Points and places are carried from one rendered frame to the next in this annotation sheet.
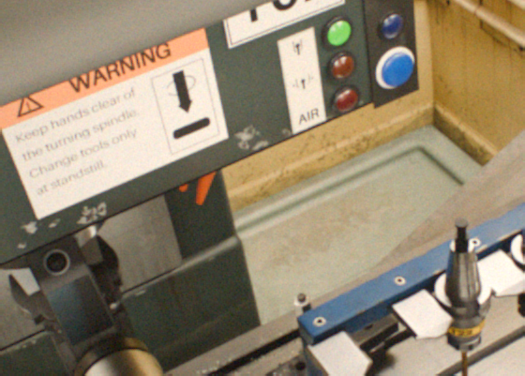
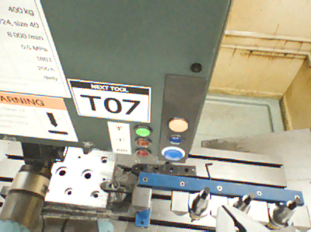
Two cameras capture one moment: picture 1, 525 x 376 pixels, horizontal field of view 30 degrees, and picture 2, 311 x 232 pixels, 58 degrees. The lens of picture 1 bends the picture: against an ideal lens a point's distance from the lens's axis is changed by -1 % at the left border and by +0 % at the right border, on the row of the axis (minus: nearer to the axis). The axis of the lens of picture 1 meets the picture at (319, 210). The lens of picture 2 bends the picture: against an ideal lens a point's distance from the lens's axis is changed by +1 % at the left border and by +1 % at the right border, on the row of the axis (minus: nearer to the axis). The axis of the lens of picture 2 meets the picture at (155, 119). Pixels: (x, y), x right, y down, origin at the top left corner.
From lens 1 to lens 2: 0.49 m
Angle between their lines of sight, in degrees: 22
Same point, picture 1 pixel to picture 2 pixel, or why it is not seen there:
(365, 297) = (165, 181)
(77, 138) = not seen: outside the picture
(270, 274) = not seen: hidden behind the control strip
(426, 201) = (256, 124)
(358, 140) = (249, 92)
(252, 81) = (92, 129)
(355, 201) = (234, 110)
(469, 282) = (200, 207)
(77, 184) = not seen: outside the picture
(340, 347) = (145, 194)
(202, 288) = not seen: hidden behind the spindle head
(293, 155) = (224, 85)
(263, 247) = not seen: hidden behind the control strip
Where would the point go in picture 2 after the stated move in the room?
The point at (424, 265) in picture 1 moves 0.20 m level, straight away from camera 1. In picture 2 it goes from (194, 184) to (228, 138)
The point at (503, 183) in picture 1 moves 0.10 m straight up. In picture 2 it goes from (280, 142) to (288, 131)
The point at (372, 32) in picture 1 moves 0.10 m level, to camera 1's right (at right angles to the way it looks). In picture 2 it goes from (163, 138) to (228, 170)
